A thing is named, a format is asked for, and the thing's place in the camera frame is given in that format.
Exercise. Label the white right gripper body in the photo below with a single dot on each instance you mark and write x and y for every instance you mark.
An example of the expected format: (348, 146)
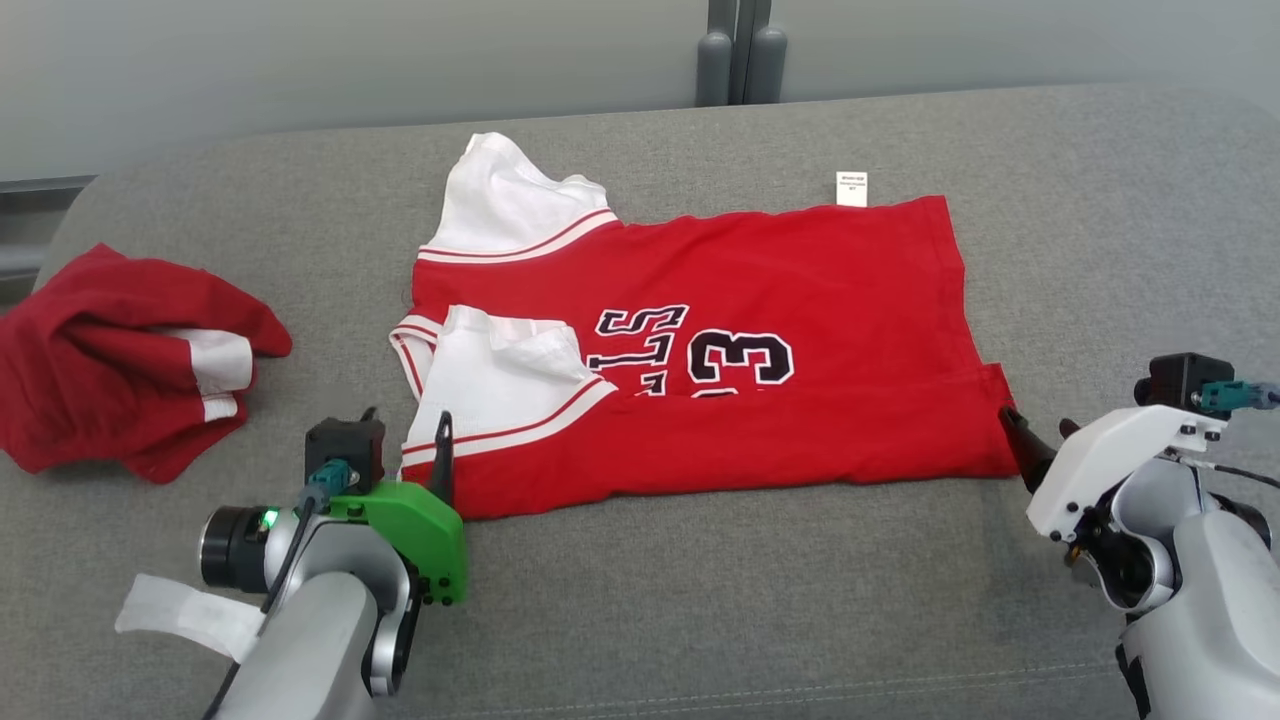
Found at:
(1100, 450)

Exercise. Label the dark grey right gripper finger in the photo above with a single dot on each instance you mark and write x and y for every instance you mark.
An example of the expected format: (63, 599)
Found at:
(1032, 455)
(1071, 429)

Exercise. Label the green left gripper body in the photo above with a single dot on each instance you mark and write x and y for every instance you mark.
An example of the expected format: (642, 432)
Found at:
(425, 540)

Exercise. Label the red basketball shorts white stripe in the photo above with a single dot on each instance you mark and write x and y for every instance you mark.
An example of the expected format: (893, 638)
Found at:
(90, 370)

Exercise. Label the red white basketball jersey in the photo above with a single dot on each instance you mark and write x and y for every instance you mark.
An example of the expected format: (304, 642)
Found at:
(800, 280)

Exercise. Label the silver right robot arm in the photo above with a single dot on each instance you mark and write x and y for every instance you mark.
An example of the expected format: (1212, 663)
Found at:
(1210, 600)

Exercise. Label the white tape flag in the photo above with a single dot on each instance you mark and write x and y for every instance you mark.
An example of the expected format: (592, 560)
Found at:
(190, 615)

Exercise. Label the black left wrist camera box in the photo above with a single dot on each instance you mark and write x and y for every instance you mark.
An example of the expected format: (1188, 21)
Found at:
(345, 450)

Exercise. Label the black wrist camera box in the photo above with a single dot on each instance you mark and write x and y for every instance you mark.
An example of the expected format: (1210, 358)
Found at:
(345, 450)
(1180, 378)

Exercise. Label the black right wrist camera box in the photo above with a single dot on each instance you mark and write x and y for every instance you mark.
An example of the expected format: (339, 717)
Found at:
(1180, 378)

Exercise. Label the grey double metal post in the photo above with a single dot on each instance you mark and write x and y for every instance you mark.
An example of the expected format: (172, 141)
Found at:
(740, 50)

